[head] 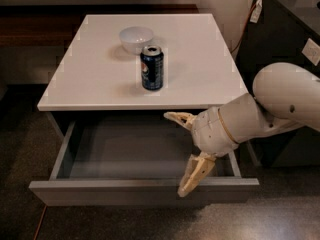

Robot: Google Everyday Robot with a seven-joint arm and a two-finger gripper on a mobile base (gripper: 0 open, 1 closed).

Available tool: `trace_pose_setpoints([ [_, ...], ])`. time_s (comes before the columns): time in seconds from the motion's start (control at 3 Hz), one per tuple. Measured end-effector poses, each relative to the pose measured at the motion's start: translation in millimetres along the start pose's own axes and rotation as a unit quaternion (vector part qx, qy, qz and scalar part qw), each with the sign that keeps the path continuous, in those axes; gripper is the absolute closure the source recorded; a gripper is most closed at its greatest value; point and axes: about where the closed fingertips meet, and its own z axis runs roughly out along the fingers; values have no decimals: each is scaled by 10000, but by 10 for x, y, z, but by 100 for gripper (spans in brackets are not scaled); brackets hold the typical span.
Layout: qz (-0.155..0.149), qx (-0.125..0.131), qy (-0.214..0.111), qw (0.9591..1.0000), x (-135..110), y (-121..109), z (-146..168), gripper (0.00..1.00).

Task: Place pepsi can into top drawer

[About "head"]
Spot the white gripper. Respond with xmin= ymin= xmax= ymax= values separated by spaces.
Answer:
xmin=163 ymin=107 xmax=239 ymax=198

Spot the grey top drawer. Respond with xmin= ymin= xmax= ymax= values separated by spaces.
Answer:
xmin=29 ymin=111 xmax=259 ymax=207

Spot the blue pepsi can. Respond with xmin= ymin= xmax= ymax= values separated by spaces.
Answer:
xmin=140 ymin=45 xmax=164 ymax=91

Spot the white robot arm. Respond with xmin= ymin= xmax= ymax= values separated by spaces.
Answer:
xmin=164 ymin=62 xmax=320 ymax=197

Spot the white-topped grey drawer cabinet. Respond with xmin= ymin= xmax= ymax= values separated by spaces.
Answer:
xmin=36 ymin=13 xmax=254 ymax=142

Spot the white bowl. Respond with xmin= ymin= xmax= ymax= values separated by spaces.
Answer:
xmin=119 ymin=26 xmax=154 ymax=55

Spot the white label on cabinet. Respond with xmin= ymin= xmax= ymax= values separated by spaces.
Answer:
xmin=302 ymin=38 xmax=320 ymax=66

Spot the dark wooden bench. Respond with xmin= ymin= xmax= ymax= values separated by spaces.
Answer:
xmin=0 ymin=4 xmax=199 ymax=47

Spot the white cable tag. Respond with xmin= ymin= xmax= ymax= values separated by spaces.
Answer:
xmin=250 ymin=0 xmax=262 ymax=23

